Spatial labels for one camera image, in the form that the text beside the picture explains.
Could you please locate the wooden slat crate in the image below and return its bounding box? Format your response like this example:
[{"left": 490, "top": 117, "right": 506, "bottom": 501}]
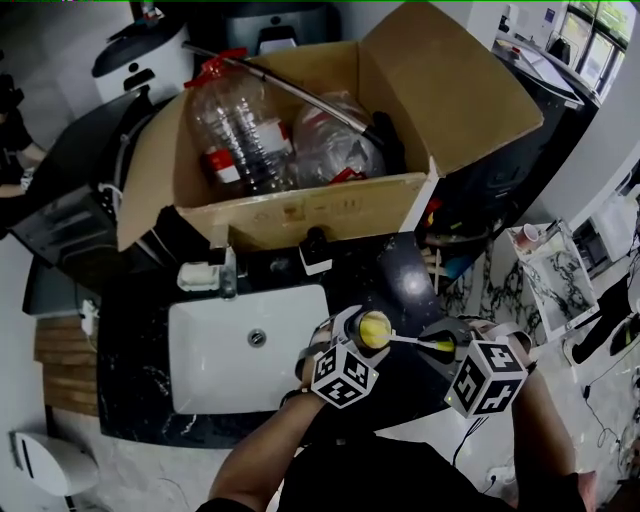
[{"left": 33, "top": 316, "right": 100, "bottom": 417}]

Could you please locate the white soap dish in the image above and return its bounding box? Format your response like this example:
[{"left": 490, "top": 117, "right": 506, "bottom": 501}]
[{"left": 176, "top": 261, "right": 222, "bottom": 292}]

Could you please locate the white robot base unit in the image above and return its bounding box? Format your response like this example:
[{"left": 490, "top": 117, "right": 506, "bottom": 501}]
[{"left": 91, "top": 9, "right": 197, "bottom": 103}]

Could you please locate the person's right hand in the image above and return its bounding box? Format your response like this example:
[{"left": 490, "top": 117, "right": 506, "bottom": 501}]
[{"left": 468, "top": 319, "right": 537, "bottom": 373}]

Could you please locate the person's right forearm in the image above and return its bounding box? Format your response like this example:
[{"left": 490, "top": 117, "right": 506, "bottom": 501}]
[{"left": 508, "top": 368, "right": 582, "bottom": 501}]

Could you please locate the large cardboard box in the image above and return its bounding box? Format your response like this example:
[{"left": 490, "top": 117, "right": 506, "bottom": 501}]
[{"left": 116, "top": 0, "right": 546, "bottom": 252}]

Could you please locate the pink paper cup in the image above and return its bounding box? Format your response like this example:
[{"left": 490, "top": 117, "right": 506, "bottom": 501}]
[{"left": 514, "top": 223, "right": 540, "bottom": 249}]

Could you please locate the clear plastic jug red cap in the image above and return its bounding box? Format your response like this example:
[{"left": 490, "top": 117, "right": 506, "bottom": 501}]
[{"left": 183, "top": 48, "right": 296, "bottom": 198}]

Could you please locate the black cabinet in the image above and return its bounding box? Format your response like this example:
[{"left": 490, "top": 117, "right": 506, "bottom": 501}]
[{"left": 414, "top": 69, "right": 601, "bottom": 296}]

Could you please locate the chrome faucet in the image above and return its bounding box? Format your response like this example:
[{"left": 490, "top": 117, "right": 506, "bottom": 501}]
[{"left": 218, "top": 243, "right": 240, "bottom": 301}]

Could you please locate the black wristband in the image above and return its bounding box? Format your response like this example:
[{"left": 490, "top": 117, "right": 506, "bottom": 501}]
[{"left": 278, "top": 386, "right": 312, "bottom": 407}]

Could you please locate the yellow sponge brush white handle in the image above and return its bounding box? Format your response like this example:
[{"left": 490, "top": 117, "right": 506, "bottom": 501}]
[{"left": 360, "top": 311, "right": 457, "bottom": 353}]

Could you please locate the crumpled clear plastic jug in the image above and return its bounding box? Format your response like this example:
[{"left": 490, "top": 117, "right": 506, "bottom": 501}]
[{"left": 291, "top": 91, "right": 387, "bottom": 190}]

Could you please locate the white rectangular sink basin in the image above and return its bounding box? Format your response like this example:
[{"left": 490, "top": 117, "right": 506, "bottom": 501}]
[{"left": 167, "top": 283, "right": 332, "bottom": 416}]

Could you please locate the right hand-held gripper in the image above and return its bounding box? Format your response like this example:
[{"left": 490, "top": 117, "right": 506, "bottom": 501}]
[{"left": 418, "top": 317, "right": 534, "bottom": 419}]

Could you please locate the marble pattern open box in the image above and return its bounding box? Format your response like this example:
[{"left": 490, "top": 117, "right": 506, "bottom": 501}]
[{"left": 505, "top": 218, "right": 601, "bottom": 343}]

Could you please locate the person's black shirt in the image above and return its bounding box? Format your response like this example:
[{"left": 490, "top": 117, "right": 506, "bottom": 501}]
[{"left": 195, "top": 432, "right": 601, "bottom": 512}]

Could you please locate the black cable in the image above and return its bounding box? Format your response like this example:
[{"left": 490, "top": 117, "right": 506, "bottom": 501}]
[{"left": 451, "top": 415, "right": 490, "bottom": 467}]

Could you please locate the long metal rod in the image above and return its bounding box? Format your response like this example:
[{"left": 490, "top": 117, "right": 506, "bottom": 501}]
[{"left": 181, "top": 41, "right": 384, "bottom": 147}]

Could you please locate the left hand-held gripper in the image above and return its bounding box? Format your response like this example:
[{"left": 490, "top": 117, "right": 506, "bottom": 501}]
[{"left": 294, "top": 304, "right": 379, "bottom": 410}]

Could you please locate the white desk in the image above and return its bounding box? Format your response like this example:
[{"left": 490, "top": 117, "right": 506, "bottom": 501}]
[{"left": 491, "top": 32, "right": 587, "bottom": 108}]

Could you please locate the person's left forearm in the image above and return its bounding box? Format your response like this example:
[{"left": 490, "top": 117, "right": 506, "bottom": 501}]
[{"left": 208, "top": 393, "right": 328, "bottom": 512}]

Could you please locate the white plug adapter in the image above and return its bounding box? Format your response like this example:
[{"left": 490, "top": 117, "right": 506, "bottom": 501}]
[{"left": 78, "top": 298, "right": 100, "bottom": 335}]

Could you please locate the black garment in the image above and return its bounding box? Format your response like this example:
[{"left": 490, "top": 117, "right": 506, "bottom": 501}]
[{"left": 570, "top": 277, "right": 640, "bottom": 366}]

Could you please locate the small white and black device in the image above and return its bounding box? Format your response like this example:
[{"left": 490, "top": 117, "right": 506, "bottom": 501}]
[{"left": 298, "top": 226, "right": 334, "bottom": 277}]

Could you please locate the person's left hand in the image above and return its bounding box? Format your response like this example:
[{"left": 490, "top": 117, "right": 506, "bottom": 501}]
[{"left": 294, "top": 319, "right": 335, "bottom": 387}]

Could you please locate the dark grey robot base unit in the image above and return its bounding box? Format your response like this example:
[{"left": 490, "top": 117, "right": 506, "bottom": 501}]
[{"left": 221, "top": 0, "right": 343, "bottom": 57}]

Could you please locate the white bin lid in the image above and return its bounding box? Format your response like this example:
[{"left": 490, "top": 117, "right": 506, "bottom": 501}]
[{"left": 8, "top": 429, "right": 100, "bottom": 497}]

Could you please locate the white power strip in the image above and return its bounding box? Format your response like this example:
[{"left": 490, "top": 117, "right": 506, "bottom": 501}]
[{"left": 485, "top": 465, "right": 517, "bottom": 487}]

